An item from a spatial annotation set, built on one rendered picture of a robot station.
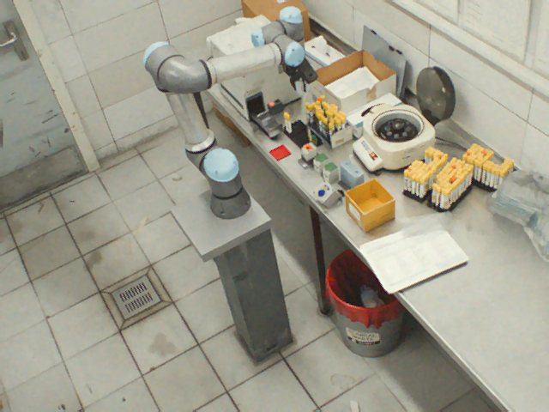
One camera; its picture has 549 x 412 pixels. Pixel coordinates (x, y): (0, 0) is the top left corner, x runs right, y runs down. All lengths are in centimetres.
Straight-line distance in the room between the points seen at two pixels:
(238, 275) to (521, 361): 111
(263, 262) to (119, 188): 168
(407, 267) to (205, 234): 72
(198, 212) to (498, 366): 118
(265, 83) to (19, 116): 164
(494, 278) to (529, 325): 20
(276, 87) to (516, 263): 125
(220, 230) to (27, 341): 151
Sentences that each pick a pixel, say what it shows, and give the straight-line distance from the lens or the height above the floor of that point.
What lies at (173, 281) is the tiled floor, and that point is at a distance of 351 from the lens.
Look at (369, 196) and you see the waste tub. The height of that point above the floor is 90.
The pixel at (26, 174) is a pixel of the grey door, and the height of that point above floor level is 19.
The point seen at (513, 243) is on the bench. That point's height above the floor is 88.
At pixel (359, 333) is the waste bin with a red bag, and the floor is 22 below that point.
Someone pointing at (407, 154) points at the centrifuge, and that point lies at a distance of 256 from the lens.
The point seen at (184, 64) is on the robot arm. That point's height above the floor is 155.
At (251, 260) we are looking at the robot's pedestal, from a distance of 259.
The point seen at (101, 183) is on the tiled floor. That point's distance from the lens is 419.
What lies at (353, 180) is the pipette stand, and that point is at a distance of 246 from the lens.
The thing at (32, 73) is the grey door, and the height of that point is 78.
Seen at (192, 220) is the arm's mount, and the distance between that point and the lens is 247.
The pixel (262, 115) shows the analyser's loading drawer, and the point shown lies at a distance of 282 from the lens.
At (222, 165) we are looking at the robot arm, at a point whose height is 114.
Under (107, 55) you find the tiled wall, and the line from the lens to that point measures 401.
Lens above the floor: 267
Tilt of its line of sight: 46 degrees down
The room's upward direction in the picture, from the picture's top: 11 degrees counter-clockwise
